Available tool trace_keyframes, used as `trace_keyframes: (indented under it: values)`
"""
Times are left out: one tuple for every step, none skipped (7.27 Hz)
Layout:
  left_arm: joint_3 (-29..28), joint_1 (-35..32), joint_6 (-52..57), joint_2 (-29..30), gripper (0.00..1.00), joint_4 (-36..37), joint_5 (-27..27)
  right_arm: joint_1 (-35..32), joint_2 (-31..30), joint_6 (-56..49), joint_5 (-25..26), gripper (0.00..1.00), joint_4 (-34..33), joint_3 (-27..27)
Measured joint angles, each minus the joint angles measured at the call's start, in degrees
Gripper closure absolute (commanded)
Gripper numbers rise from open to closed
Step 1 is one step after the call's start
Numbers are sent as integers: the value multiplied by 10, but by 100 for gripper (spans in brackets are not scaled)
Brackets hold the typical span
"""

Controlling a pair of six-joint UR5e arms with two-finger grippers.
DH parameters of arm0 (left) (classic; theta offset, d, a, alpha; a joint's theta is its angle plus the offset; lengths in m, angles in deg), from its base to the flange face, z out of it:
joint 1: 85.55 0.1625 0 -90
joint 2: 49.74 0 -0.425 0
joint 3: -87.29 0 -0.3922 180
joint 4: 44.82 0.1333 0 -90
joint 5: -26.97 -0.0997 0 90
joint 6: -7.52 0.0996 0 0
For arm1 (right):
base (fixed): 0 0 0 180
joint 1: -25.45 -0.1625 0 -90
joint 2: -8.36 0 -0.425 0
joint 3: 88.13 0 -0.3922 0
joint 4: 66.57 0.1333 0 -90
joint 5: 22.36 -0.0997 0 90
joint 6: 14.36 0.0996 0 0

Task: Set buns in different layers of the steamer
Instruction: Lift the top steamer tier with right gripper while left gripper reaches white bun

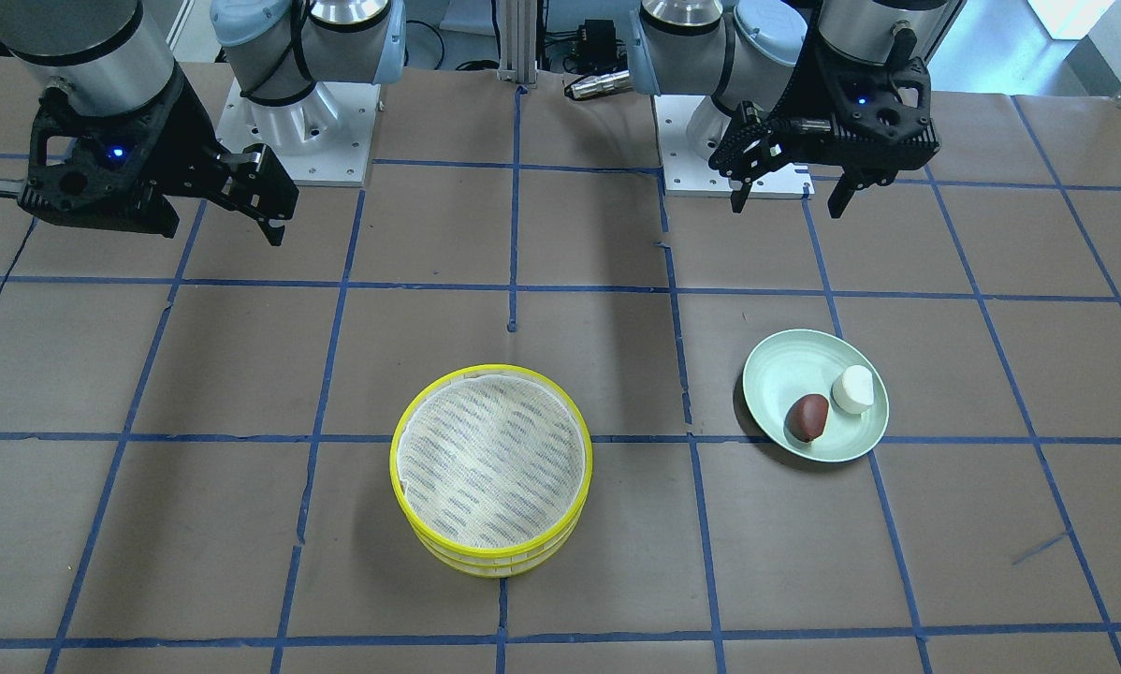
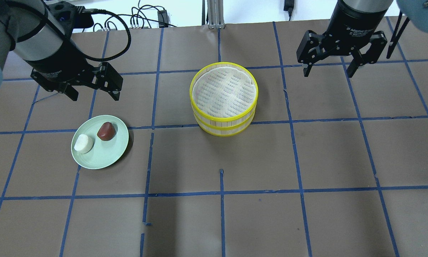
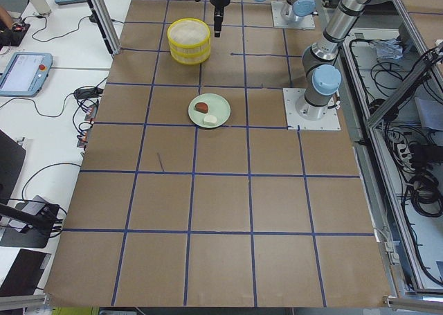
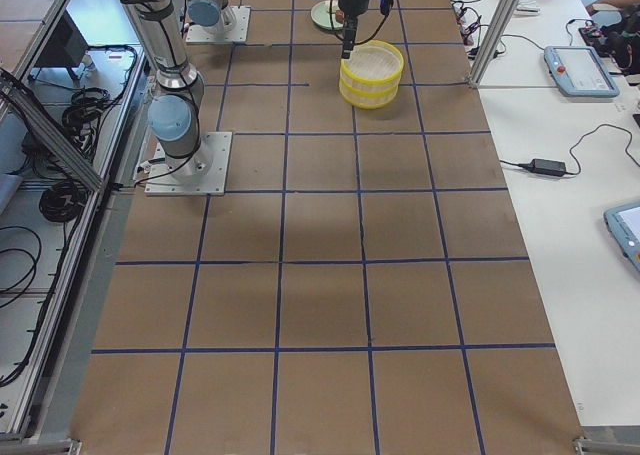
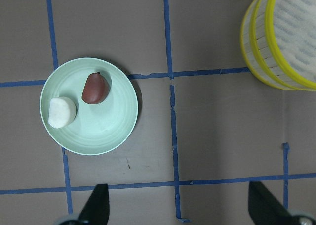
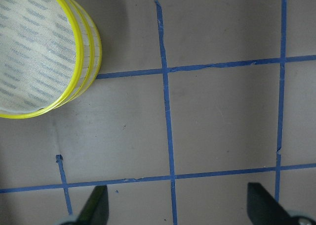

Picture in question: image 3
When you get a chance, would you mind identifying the yellow steamer layer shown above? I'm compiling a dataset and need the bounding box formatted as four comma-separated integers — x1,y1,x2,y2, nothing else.
170,47,211,65
167,18,210,53

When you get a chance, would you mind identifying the white bun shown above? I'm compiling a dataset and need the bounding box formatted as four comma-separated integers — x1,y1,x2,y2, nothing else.
203,114,217,126

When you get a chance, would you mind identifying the light green plate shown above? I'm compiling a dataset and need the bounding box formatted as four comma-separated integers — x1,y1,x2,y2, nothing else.
188,93,231,129

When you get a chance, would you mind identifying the brown bun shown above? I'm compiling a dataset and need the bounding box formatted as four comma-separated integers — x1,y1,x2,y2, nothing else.
194,102,209,114

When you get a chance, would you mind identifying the black power adapter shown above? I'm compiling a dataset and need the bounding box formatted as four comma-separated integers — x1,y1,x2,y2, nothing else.
74,87,103,100

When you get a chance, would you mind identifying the blue teach pendant near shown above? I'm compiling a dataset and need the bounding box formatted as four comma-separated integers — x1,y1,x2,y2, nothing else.
1,52,53,98

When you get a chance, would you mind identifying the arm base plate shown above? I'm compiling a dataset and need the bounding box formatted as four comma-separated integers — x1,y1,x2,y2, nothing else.
283,88,341,132
271,1,315,30

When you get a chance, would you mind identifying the aluminium frame post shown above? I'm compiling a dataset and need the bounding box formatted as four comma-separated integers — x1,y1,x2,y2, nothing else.
87,0,121,56

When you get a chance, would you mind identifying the black cable bundle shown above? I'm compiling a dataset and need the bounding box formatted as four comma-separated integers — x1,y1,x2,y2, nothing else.
366,96,443,222

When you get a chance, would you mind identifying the black camera stand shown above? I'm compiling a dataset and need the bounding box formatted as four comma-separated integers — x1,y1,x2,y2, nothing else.
1,204,60,249

